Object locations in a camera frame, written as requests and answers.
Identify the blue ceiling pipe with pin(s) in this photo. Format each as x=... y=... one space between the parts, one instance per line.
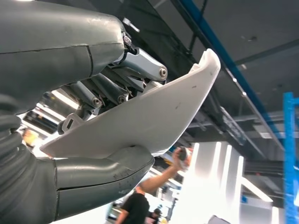
x=210 y=34

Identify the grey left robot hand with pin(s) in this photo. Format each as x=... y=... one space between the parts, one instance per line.
x=47 y=37

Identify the person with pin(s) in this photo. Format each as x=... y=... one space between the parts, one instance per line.
x=135 y=207
x=154 y=216

